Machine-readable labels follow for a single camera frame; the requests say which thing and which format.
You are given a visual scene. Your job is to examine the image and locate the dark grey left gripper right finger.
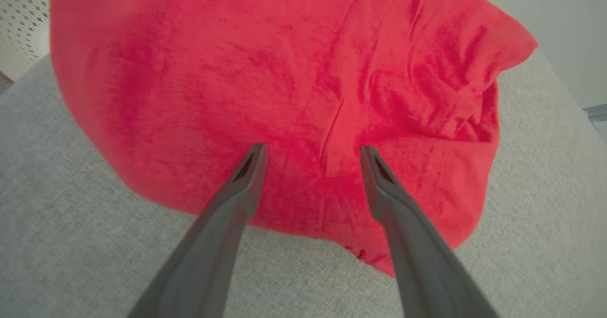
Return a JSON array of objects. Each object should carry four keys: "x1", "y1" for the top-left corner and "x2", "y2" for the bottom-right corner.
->
[{"x1": 359, "y1": 145, "x2": 499, "y2": 318}]

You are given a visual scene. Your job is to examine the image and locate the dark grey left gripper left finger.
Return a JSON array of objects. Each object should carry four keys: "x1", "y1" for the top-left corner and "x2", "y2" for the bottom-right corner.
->
[{"x1": 127, "y1": 142, "x2": 268, "y2": 318}]

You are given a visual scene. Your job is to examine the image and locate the red shorts with white stripe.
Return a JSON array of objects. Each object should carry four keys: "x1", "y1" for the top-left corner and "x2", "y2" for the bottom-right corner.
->
[{"x1": 50, "y1": 0, "x2": 539, "y2": 278}]

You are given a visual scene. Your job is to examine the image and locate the white perforated laundry basket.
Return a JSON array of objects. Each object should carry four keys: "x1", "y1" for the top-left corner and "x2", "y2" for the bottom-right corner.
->
[{"x1": 0, "y1": 0, "x2": 53, "y2": 81}]

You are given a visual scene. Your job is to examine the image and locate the grey metal frame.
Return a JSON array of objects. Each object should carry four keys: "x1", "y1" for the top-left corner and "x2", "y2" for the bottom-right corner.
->
[{"x1": 583, "y1": 103, "x2": 607, "y2": 141}]

